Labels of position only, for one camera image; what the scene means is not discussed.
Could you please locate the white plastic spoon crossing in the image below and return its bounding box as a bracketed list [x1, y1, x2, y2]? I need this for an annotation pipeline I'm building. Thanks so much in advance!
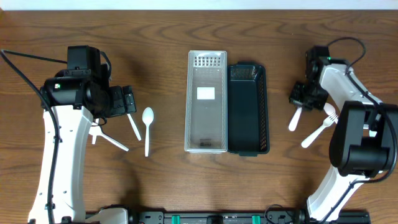
[96, 126, 129, 151]

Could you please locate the clear perforated plastic basket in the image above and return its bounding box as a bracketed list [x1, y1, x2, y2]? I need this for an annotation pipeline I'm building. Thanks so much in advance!
[184, 50, 228, 154]

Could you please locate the left black cable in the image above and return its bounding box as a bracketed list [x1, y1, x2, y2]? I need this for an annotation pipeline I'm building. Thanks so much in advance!
[0, 49, 69, 224]

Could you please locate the black perforated plastic basket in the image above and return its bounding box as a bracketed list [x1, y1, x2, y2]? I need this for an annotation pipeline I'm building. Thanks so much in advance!
[227, 62, 271, 157]

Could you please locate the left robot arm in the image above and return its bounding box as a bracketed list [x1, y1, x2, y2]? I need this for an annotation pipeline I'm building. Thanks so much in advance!
[28, 45, 136, 223]

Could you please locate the white plastic spoon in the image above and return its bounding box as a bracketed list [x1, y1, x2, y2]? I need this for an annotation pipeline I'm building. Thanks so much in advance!
[323, 103, 338, 123]
[142, 107, 154, 157]
[89, 118, 99, 144]
[127, 114, 142, 141]

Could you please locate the white plastic fork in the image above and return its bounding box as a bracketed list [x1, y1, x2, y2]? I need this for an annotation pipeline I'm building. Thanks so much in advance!
[301, 113, 338, 148]
[288, 107, 302, 132]

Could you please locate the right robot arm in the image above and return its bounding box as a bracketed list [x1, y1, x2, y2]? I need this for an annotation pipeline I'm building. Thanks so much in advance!
[289, 45, 397, 223]

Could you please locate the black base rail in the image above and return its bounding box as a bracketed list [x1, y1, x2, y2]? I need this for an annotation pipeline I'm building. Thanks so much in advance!
[85, 208, 371, 224]

